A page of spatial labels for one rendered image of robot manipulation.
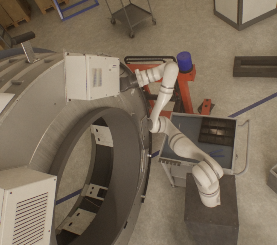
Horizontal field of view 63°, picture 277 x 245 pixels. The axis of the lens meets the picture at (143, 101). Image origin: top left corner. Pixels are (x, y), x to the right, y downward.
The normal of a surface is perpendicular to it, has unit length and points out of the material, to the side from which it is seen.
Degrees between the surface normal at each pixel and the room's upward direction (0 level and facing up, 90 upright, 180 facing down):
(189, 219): 0
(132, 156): 48
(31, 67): 62
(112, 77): 90
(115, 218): 16
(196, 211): 0
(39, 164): 90
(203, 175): 26
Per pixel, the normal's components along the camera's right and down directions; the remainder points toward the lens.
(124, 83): -0.13, 0.04
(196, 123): -0.28, -0.64
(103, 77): 0.91, 0.07
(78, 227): -0.13, -0.92
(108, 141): -0.43, 0.40
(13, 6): 0.33, 0.64
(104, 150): -0.41, 0.07
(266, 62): -0.31, 0.77
